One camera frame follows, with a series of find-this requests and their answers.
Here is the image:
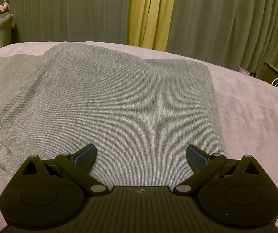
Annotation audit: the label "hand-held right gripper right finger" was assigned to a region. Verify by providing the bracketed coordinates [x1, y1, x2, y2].
[173, 144, 261, 196]

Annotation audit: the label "black side table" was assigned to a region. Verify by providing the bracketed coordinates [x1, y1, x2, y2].
[263, 62, 278, 86]

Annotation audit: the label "green curtain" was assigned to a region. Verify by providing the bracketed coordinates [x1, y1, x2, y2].
[166, 0, 278, 78]
[0, 0, 135, 47]

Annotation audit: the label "grey sweat pants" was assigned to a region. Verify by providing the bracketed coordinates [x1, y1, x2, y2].
[0, 42, 227, 193]

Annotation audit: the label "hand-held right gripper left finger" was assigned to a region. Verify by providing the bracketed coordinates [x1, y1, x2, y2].
[20, 143, 108, 196]

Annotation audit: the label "purple bed blanket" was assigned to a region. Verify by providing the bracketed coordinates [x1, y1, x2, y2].
[0, 41, 278, 233]

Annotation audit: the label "red and blue packet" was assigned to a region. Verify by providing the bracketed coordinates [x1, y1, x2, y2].
[236, 65, 258, 77]

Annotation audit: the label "yellow curtain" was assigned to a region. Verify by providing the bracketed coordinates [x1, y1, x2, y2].
[128, 0, 179, 52]

